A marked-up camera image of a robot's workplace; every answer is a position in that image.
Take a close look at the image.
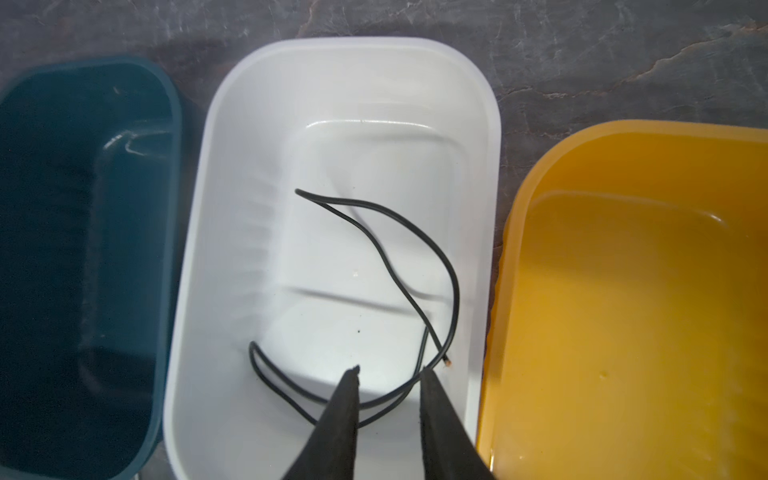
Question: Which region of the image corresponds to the white plastic bin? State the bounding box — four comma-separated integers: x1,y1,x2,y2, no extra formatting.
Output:
164,37,501,479

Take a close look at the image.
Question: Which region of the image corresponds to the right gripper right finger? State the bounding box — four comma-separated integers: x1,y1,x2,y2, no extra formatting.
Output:
420,369,494,480

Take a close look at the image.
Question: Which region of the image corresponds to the black cable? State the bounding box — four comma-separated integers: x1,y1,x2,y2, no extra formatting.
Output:
248,188,462,430

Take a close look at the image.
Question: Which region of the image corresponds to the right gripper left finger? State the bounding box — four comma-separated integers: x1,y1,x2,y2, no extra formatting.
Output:
283,366,360,479

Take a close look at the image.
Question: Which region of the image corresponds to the yellow plastic bin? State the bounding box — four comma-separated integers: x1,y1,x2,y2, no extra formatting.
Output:
477,120,767,479

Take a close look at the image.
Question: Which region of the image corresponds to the teal plastic bin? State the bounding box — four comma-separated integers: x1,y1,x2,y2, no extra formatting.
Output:
1,57,186,479

